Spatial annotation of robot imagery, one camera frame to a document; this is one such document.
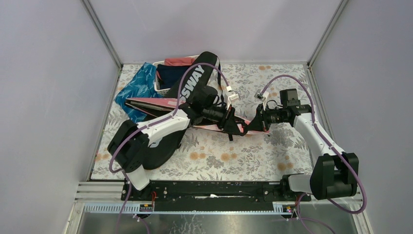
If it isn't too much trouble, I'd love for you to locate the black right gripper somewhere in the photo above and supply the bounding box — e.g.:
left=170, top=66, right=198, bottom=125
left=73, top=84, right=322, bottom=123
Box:
left=246, top=103, right=288, bottom=132

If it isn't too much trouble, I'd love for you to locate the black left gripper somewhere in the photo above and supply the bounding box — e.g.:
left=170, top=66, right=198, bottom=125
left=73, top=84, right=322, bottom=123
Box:
left=202, top=102, right=240, bottom=134

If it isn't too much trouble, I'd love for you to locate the black Crossway racket bag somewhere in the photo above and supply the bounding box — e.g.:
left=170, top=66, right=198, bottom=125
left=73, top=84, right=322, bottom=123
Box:
left=143, top=51, right=221, bottom=170

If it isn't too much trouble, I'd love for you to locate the pink racket bag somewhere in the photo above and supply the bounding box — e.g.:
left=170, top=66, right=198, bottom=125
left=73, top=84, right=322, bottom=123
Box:
left=125, top=97, right=269, bottom=135

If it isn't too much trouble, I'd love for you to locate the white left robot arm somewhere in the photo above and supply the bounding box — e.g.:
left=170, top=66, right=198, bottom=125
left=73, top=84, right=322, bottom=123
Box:
left=107, top=86, right=247, bottom=200

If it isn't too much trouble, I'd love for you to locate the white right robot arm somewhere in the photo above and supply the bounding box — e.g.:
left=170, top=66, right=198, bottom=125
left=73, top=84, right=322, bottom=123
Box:
left=247, top=89, right=359, bottom=201

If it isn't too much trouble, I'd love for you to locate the floral table mat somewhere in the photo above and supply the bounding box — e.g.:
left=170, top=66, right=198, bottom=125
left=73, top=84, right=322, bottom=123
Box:
left=90, top=63, right=343, bottom=182

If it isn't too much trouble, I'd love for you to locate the white perforated plastic basket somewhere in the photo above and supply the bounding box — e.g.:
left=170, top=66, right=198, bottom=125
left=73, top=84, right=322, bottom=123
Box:
left=153, top=55, right=198, bottom=95

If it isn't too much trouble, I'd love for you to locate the navy folded clothing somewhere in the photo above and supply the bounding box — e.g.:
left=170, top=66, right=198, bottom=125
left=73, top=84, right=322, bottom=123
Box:
left=156, top=64, right=189, bottom=89

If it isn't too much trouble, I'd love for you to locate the coral folded clothing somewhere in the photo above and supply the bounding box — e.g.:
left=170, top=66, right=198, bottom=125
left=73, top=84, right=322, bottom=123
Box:
left=164, top=57, right=196, bottom=66

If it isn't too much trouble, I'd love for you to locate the blue patterned cloth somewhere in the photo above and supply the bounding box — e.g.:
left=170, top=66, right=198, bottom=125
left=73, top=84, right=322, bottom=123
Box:
left=114, top=63, right=162, bottom=122

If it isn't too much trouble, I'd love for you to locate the black pink bag strap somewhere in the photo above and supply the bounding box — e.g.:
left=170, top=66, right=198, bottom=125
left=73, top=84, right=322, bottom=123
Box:
left=216, top=58, right=256, bottom=142

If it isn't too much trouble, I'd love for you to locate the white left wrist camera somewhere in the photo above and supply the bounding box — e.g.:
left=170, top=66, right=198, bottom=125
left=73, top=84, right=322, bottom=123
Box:
left=223, top=86, right=239, bottom=110

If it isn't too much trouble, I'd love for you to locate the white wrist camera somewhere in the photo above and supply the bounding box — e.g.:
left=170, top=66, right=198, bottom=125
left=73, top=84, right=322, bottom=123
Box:
left=254, top=90, right=269, bottom=110
left=223, top=86, right=239, bottom=110

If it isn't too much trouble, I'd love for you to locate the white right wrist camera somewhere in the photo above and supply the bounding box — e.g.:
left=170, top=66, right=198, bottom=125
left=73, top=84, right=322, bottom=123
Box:
left=254, top=90, right=269, bottom=110

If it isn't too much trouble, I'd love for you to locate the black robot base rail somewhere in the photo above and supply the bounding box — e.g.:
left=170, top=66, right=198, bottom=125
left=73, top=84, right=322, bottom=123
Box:
left=121, top=180, right=300, bottom=212

